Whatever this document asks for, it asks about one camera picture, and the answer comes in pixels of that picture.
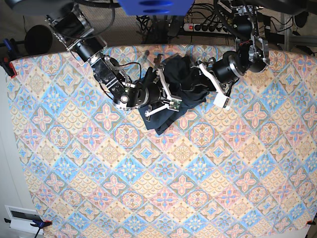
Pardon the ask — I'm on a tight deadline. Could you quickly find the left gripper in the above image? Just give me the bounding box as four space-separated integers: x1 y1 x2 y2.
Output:
195 52 240 97

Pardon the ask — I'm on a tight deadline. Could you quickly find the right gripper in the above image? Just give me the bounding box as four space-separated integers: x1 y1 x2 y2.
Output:
136 62 181 121

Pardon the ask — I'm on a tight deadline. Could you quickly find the dark navy t-shirt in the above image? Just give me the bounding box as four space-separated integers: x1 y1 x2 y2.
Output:
139 55 215 135

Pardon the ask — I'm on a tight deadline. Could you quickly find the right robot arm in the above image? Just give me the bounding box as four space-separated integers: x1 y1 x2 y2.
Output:
46 6 182 120

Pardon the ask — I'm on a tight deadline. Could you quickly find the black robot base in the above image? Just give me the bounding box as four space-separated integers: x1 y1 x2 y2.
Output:
4 0 73 15
247 0 317 15

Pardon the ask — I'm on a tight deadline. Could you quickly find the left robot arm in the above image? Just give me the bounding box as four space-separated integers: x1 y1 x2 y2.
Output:
200 0 269 97

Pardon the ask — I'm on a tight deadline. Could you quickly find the white power strip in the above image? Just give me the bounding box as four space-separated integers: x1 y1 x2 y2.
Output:
183 23 230 34

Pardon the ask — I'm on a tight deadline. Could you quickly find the patterned colourful tablecloth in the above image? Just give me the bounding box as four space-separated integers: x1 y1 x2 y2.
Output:
6 51 317 238

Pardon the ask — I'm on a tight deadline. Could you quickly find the black round stool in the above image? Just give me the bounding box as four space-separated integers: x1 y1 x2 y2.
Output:
24 25 53 56

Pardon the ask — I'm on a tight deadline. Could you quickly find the orange clamp lower right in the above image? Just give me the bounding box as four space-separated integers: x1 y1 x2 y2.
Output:
306 220 316 226

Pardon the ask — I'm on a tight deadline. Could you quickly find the blue orange clamp lower left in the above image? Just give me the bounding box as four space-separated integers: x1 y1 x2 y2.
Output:
4 218 53 238

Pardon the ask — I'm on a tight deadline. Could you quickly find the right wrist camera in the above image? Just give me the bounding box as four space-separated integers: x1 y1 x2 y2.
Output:
168 99 182 112

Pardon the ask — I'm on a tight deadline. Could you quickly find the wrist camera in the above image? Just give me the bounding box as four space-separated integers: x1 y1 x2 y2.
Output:
168 99 182 112
213 93 232 110

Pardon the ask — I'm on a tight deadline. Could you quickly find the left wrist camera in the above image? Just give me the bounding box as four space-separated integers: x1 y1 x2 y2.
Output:
213 93 232 110

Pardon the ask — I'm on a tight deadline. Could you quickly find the white wall outlet box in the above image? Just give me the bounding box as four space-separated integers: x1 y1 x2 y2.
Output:
5 205 40 234

